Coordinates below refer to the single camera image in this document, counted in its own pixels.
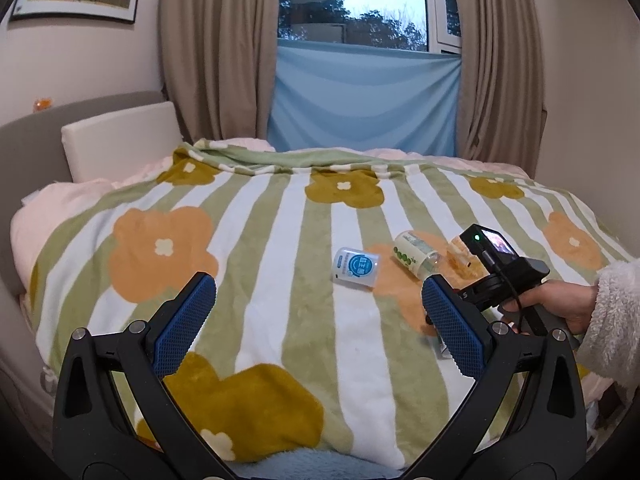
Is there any orange print clear cup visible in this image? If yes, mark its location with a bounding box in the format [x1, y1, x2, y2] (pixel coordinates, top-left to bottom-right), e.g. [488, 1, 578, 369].
[446, 236, 488, 281]

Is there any green label plastic cup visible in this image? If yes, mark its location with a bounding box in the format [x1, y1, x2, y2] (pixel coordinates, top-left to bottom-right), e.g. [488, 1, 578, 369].
[393, 231, 442, 281]

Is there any person's right hand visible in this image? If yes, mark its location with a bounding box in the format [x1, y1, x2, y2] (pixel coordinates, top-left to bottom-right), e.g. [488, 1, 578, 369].
[499, 281, 598, 334]

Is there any white fluffy right sleeve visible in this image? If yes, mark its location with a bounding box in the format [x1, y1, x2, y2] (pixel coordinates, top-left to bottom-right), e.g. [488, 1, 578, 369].
[577, 259, 639, 388]

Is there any right beige curtain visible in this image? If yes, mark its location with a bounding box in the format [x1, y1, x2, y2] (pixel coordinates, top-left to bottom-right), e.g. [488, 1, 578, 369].
[457, 0, 547, 176]

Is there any beige curtain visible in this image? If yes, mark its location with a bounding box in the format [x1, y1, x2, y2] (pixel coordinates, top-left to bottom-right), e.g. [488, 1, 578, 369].
[457, 0, 547, 176]
[160, 0, 279, 140]

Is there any floral striped fleece blanket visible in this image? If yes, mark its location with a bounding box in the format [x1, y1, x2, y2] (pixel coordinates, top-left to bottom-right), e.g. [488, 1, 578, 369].
[27, 141, 629, 469]

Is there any blue cloth under window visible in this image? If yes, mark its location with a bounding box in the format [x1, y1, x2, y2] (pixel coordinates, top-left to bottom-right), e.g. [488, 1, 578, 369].
[267, 40, 461, 156]

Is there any white cushion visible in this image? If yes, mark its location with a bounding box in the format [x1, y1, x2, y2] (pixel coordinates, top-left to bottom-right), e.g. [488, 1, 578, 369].
[61, 102, 182, 183]

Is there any grey bed headboard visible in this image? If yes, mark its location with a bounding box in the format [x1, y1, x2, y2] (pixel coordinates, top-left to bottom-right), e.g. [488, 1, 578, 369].
[0, 91, 165, 296]

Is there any small orange object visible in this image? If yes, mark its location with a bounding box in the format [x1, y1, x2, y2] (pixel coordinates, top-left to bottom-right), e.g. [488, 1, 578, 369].
[32, 98, 53, 113]

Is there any left beige curtain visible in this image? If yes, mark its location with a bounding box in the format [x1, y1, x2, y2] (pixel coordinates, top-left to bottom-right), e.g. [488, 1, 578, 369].
[160, 0, 279, 140]

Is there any black camera cable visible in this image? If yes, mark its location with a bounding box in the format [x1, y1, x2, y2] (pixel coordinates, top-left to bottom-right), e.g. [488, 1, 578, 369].
[479, 251, 526, 334]

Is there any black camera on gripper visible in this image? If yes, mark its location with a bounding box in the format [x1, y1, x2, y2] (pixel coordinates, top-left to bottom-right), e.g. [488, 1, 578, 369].
[460, 223, 518, 272]

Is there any window with white frame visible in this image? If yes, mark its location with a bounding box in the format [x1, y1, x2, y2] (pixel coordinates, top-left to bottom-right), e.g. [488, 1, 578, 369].
[278, 0, 461, 54]

